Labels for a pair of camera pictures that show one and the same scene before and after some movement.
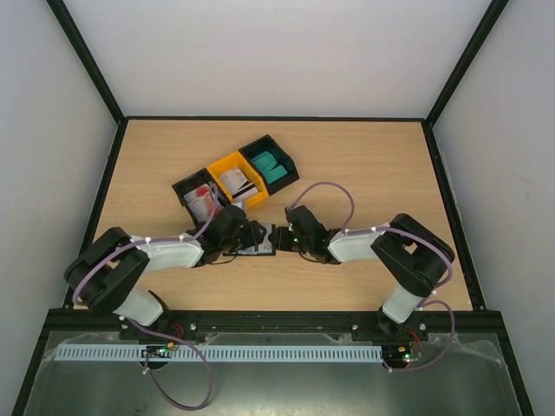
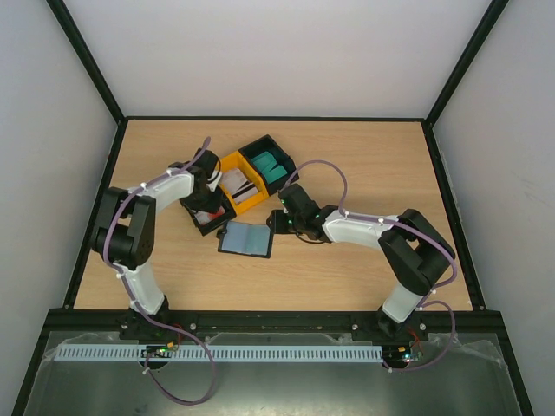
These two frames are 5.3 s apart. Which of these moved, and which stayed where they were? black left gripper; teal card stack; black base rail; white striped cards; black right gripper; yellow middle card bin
Moved: black left gripper; black right gripper
Stayed: teal card stack; yellow middle card bin; black base rail; white striped cards
